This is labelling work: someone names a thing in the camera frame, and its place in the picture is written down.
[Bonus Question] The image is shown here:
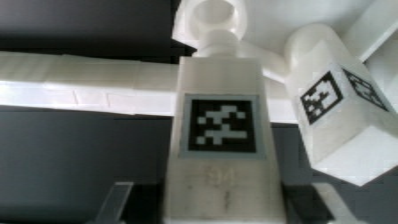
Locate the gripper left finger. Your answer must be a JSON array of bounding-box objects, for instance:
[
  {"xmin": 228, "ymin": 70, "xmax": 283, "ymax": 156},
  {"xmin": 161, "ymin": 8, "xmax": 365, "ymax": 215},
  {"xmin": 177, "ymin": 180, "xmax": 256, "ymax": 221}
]
[{"xmin": 86, "ymin": 182, "xmax": 134, "ymax": 224}]

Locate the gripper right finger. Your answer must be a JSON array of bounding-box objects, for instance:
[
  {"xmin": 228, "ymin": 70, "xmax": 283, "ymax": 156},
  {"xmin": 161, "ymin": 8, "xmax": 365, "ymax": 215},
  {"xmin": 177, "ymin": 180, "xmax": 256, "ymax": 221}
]
[{"xmin": 313, "ymin": 183, "xmax": 368, "ymax": 224}]

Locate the white chair leg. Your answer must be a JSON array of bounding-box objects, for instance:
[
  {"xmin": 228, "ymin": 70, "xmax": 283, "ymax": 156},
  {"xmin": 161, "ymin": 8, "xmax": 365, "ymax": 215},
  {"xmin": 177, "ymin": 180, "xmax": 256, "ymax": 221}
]
[
  {"xmin": 164, "ymin": 30, "xmax": 288, "ymax": 224},
  {"xmin": 287, "ymin": 24, "xmax": 398, "ymax": 186}
]

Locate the white chair seat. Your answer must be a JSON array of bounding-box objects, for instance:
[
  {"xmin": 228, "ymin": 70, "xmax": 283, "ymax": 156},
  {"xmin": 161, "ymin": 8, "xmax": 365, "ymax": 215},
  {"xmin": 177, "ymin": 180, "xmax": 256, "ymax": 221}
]
[{"xmin": 173, "ymin": 0, "xmax": 398, "ymax": 123}]

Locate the white U-shaped fence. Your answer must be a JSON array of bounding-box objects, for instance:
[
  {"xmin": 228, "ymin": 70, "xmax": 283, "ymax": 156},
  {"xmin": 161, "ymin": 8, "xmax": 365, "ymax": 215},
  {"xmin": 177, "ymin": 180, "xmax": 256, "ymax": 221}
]
[{"xmin": 0, "ymin": 51, "xmax": 297, "ymax": 124}]

